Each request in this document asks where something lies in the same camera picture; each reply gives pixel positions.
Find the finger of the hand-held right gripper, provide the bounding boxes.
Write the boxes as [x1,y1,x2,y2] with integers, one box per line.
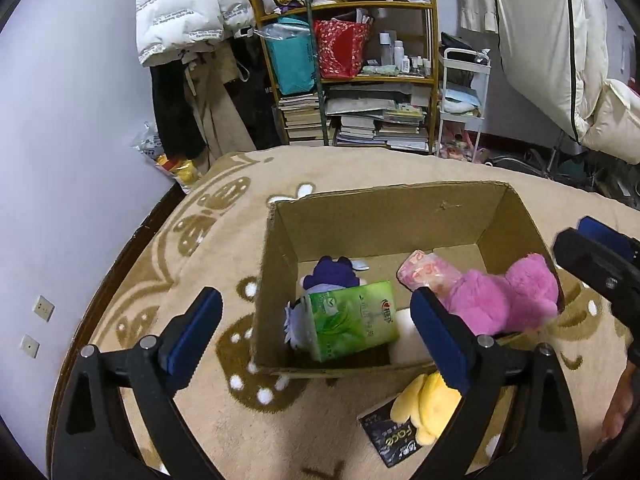
[577,216,640,266]
[552,227,640,311]

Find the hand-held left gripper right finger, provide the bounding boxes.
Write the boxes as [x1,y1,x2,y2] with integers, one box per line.
[409,286,586,480]

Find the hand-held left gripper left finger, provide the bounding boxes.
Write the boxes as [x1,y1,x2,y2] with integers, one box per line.
[50,286,223,480]

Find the yellow plush toy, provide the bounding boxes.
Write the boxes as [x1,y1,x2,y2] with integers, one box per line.
[390,372,463,447]

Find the pink plastic packet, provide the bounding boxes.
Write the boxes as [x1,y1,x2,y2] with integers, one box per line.
[396,250,463,300]

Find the pink plush toy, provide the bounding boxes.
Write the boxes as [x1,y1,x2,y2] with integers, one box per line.
[440,253,560,337]

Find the green tissue pack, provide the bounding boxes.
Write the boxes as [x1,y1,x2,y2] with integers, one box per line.
[307,280,401,362]

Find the purple haired plush doll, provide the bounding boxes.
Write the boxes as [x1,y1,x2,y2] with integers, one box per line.
[284,256,371,351]

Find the brown cardboard box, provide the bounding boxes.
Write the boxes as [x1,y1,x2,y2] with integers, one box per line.
[249,180,566,380]

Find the person's right hand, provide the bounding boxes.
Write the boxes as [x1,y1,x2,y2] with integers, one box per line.
[601,362,640,443]

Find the black face mask packet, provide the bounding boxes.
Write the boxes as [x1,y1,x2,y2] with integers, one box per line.
[357,394,441,466]

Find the beige printed blanket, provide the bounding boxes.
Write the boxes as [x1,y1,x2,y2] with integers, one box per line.
[45,147,640,480]

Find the pink toys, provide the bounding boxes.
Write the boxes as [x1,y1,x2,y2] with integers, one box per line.
[439,127,489,163]

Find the plastic bag with snacks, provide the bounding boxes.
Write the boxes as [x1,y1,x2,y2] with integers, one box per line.
[132,121,202,187]

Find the cream hanging coat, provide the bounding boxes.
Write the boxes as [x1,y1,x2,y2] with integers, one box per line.
[490,0,640,167]

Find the light blue cloth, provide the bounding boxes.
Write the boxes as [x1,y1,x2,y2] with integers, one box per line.
[442,86,484,117]

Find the black hanging coat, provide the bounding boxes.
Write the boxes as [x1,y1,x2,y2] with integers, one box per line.
[150,59,208,161]

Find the pile of books and papers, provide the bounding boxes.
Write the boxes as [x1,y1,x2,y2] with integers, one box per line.
[325,84,431,153]

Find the white trolley cart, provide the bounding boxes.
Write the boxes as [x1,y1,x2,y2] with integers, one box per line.
[437,47,492,161]

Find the beige hanging coat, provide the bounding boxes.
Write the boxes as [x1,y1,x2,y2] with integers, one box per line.
[182,42,257,161]

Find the stack of old books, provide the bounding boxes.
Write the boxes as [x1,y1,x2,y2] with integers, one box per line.
[277,92,323,143]

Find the black bag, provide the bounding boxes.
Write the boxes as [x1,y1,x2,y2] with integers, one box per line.
[440,32,479,54]

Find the group of toiletry bottles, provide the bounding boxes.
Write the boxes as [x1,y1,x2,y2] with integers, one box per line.
[372,32,433,76]

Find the wooden shelf unit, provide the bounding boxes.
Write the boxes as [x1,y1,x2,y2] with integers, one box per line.
[245,0,441,154]

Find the teal shopping bag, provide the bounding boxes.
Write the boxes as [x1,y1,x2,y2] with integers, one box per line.
[260,16,319,96]

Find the red patterned bag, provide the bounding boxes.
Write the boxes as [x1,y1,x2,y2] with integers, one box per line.
[314,19,373,79]

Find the thin green pole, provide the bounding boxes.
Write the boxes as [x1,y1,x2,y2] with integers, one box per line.
[300,0,331,147]

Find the white puffer jacket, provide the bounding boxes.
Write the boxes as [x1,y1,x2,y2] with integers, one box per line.
[136,0,257,67]

